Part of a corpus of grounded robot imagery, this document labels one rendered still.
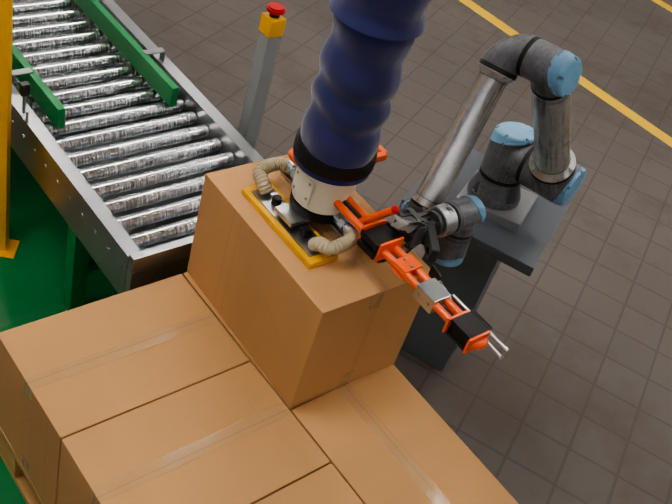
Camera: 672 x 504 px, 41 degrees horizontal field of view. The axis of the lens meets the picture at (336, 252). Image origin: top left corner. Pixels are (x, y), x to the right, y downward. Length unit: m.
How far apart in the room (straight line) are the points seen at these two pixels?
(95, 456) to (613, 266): 2.90
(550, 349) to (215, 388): 1.79
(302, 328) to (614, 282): 2.36
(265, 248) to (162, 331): 0.45
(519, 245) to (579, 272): 1.34
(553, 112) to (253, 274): 0.97
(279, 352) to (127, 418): 0.45
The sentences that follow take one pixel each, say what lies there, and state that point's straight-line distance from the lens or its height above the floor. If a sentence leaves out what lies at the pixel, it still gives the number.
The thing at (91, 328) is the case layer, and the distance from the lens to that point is 2.73.
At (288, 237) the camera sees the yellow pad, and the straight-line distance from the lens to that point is 2.49.
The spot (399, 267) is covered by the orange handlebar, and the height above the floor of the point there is 1.08.
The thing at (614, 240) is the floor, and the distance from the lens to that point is 4.79.
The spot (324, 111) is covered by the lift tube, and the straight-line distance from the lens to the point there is 2.31.
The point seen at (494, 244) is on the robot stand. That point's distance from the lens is 3.10.
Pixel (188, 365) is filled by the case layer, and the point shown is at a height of 0.54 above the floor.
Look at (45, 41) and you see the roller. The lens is 3.92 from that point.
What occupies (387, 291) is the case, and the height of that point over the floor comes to 0.94.
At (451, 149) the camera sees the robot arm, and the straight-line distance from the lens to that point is 2.65.
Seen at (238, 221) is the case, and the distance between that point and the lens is 2.57.
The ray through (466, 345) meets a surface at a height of 1.08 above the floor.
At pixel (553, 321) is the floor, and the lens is 4.13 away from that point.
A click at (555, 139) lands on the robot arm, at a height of 1.21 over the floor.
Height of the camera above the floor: 2.57
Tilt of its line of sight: 40 degrees down
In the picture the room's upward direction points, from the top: 19 degrees clockwise
